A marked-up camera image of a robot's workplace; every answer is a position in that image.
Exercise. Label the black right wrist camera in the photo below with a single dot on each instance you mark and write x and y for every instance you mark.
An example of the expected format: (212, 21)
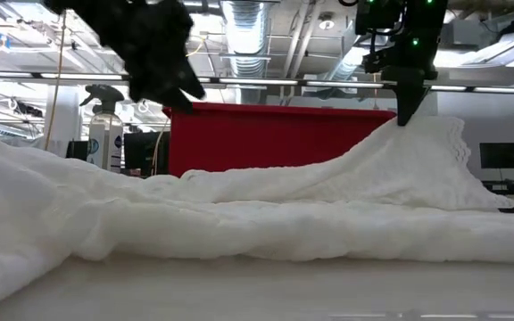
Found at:
(377, 18)

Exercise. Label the smooth silver ventilation duct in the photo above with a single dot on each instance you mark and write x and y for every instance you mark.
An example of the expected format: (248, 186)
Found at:
(350, 62)

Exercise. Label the ribbed silver ventilation duct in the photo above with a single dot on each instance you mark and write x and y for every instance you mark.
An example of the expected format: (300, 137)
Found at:
(246, 27)

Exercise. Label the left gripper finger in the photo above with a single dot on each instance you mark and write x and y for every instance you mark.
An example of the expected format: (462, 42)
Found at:
(190, 80)
(174, 101)

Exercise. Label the black monitor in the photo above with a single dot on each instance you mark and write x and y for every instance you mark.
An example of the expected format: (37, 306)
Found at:
(138, 149)
(502, 156)

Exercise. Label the long ceiling light strip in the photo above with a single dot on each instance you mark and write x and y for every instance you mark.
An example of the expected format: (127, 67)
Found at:
(257, 81)

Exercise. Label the white lace garment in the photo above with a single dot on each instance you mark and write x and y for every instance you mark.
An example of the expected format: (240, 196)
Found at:
(239, 227)

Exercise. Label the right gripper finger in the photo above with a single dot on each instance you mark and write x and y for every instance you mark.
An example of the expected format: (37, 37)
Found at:
(417, 96)
(403, 102)

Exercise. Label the red plastic bin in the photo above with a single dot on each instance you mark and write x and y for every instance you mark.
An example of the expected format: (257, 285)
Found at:
(261, 138)

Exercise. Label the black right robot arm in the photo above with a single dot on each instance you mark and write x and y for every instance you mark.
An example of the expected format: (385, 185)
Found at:
(426, 22)

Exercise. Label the clear spray bottle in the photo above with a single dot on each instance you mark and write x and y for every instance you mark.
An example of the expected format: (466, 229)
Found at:
(103, 142)

